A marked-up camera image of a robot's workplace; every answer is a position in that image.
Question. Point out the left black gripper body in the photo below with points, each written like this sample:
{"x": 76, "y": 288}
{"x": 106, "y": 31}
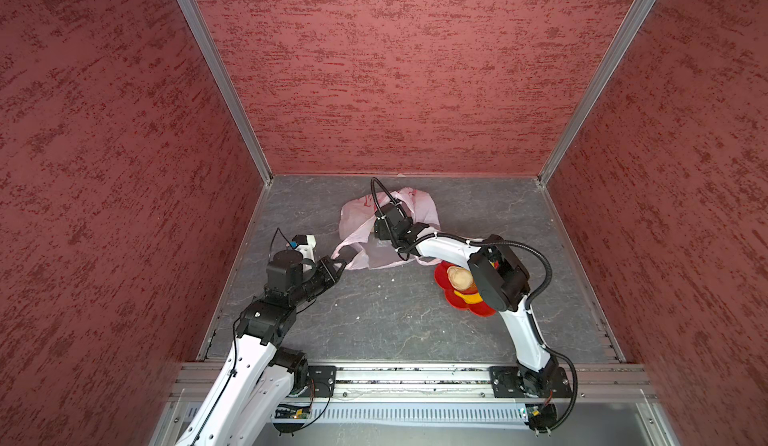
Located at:
{"x": 317, "y": 280}

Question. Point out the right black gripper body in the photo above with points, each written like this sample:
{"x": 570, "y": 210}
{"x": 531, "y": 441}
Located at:
{"x": 386, "y": 234}

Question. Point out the pink plastic bag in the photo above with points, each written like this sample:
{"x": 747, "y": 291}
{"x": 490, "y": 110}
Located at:
{"x": 358, "y": 246}

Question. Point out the beige fake fruit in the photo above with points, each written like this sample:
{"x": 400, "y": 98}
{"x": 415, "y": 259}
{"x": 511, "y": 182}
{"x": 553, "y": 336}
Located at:
{"x": 460, "y": 279}

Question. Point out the yellow fake banana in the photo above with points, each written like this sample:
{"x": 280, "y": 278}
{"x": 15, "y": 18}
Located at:
{"x": 469, "y": 299}

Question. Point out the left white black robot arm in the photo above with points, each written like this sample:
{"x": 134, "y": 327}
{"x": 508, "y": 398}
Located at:
{"x": 258, "y": 373}

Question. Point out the red flower-shaped bowl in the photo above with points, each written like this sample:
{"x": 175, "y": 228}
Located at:
{"x": 440, "y": 276}

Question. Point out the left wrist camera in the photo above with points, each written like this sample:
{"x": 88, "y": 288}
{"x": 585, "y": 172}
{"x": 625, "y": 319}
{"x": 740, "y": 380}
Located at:
{"x": 289, "y": 269}

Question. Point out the white slotted cable duct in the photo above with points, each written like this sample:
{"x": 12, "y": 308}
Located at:
{"x": 504, "y": 415}

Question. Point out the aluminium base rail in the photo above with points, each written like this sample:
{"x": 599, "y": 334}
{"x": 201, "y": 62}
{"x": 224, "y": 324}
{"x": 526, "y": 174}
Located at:
{"x": 471, "y": 382}

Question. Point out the left aluminium corner post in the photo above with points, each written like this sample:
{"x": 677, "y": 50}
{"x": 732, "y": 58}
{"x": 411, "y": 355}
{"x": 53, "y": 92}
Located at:
{"x": 217, "y": 68}

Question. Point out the aluminium corner post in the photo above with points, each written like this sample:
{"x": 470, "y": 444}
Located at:
{"x": 620, "y": 44}
{"x": 217, "y": 68}

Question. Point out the right aluminium corner post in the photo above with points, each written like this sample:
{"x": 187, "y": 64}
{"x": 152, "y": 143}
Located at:
{"x": 620, "y": 44}

